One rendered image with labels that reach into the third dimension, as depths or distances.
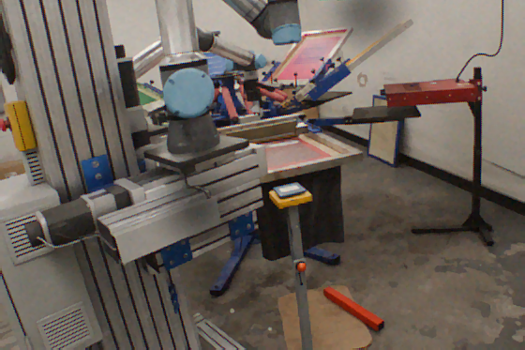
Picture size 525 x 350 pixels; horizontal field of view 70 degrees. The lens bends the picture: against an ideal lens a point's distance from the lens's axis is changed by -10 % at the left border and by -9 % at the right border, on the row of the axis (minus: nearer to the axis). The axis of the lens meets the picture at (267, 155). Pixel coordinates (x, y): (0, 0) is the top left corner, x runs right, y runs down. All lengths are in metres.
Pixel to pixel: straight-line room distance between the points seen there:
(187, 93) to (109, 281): 0.64
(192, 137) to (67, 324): 0.62
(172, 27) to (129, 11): 5.38
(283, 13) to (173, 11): 0.26
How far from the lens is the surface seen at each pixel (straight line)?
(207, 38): 1.81
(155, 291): 1.38
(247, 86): 2.21
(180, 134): 1.10
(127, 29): 6.31
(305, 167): 1.74
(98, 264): 1.27
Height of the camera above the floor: 1.51
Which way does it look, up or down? 16 degrees down
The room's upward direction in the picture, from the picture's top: 8 degrees counter-clockwise
